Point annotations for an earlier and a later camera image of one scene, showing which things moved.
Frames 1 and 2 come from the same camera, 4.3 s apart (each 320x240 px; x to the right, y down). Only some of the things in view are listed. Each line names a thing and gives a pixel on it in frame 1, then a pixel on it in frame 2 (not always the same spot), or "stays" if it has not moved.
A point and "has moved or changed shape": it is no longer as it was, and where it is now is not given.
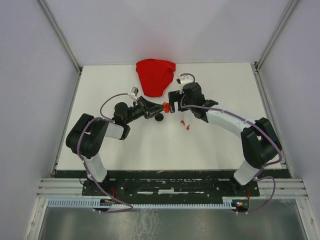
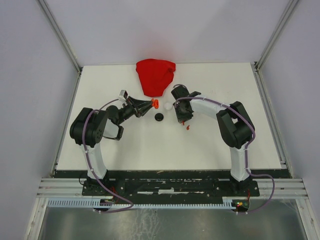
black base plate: x=171 y=183 stays
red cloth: x=155 y=75 stays
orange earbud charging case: x=166 y=106 has moved or changed shape
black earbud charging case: x=159 y=117 stays
